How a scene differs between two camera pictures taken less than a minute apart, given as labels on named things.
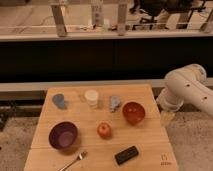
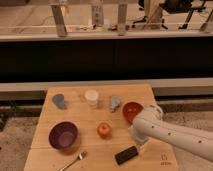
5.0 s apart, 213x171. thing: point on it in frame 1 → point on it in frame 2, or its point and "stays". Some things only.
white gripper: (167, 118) → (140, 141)
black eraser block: (125, 155) stays
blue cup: (59, 100) stays
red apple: (104, 130) stays
